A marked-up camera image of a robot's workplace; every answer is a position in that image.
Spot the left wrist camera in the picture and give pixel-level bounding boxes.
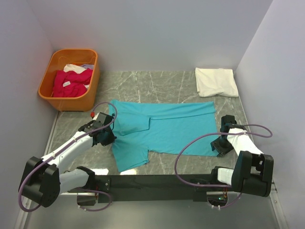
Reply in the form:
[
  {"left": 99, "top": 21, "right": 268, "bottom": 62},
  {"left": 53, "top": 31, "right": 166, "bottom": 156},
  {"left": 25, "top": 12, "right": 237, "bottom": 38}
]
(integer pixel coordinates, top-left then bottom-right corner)
[{"left": 91, "top": 112, "right": 101, "bottom": 121}]

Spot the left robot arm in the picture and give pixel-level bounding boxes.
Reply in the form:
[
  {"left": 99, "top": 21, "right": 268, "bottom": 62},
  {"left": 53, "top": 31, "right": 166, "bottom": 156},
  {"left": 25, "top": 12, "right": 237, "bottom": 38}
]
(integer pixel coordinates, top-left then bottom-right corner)
[{"left": 18, "top": 112, "right": 116, "bottom": 208}]

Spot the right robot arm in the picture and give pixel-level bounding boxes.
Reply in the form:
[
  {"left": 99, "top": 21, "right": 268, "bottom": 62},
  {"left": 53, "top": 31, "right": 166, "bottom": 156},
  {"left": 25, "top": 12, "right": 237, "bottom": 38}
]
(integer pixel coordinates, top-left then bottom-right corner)
[{"left": 209, "top": 115, "right": 274, "bottom": 197}]

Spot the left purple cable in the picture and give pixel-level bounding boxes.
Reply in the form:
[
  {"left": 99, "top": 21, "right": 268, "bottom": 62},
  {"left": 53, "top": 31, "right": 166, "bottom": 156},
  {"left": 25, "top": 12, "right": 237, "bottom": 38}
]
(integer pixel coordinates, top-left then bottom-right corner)
[{"left": 18, "top": 102, "right": 117, "bottom": 213}]

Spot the purple cable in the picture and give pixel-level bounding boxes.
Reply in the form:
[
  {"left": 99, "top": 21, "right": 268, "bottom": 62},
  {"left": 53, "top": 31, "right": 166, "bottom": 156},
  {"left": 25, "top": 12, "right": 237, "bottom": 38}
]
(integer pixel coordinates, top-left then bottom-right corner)
[
  {"left": 18, "top": 102, "right": 117, "bottom": 213},
  {"left": 174, "top": 124, "right": 273, "bottom": 210}
]

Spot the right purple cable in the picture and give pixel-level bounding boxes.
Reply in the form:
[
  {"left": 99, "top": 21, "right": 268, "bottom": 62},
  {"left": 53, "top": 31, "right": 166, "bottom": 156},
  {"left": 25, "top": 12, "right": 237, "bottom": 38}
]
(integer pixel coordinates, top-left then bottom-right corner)
[{"left": 174, "top": 124, "right": 273, "bottom": 210}]

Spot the teal t-shirt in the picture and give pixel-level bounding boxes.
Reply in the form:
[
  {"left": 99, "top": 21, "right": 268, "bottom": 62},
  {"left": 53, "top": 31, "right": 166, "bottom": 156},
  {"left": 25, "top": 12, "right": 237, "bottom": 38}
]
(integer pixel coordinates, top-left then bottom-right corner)
[{"left": 109, "top": 100, "right": 217, "bottom": 172}]

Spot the folded white t-shirt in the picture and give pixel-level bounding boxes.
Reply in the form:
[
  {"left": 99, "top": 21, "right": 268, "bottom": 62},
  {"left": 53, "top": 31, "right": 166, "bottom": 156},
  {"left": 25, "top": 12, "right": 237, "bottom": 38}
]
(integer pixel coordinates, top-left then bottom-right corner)
[{"left": 195, "top": 68, "right": 239, "bottom": 97}]

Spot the lavender shirt in basket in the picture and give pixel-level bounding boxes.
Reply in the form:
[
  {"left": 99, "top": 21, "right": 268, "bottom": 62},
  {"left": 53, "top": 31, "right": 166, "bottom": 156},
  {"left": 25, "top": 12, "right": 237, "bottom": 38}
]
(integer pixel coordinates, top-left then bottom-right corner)
[{"left": 81, "top": 64, "right": 94, "bottom": 70}]

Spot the orange plastic basket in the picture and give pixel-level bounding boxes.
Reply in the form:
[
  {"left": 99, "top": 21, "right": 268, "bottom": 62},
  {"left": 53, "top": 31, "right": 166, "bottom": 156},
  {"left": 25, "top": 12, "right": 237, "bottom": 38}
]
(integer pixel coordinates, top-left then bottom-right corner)
[{"left": 38, "top": 49, "right": 100, "bottom": 112}]

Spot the white shirt in basket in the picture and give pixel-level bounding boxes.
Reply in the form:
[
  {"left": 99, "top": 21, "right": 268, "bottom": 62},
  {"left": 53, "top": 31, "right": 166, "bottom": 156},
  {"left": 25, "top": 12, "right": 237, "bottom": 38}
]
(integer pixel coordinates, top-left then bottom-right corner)
[{"left": 63, "top": 64, "right": 86, "bottom": 74}]

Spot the red t-shirt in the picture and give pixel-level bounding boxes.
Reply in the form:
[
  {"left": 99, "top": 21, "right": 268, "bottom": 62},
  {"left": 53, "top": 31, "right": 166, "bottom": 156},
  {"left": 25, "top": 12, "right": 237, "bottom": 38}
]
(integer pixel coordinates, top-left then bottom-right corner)
[{"left": 53, "top": 69, "right": 93, "bottom": 98}]

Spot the black base beam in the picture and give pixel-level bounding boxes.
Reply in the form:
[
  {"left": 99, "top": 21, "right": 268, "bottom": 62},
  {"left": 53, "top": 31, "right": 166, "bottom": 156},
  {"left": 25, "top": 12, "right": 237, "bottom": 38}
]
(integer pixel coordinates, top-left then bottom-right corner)
[{"left": 95, "top": 175, "right": 215, "bottom": 202}]

